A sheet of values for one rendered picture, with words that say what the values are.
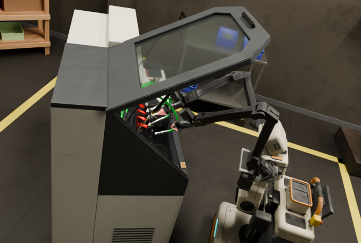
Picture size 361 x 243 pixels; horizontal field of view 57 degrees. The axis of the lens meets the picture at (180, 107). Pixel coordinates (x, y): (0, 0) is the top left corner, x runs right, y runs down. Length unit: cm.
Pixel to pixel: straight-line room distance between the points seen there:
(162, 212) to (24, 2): 357
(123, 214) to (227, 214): 101
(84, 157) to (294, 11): 361
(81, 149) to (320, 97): 409
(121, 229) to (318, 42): 364
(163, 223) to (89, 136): 99
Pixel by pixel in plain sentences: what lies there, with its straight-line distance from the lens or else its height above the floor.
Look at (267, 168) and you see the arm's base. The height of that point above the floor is 123.
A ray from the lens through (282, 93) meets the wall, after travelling 532.
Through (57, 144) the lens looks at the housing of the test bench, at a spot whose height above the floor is 122.
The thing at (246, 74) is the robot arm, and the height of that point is 155.
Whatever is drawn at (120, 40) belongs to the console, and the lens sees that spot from 239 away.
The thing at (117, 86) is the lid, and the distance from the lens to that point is 192.
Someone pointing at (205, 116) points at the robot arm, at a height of 144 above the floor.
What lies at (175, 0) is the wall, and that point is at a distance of 497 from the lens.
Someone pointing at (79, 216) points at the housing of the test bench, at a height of 57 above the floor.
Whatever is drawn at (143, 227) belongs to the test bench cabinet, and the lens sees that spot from 260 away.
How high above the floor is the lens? 255
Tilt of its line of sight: 34 degrees down
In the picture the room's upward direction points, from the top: 15 degrees clockwise
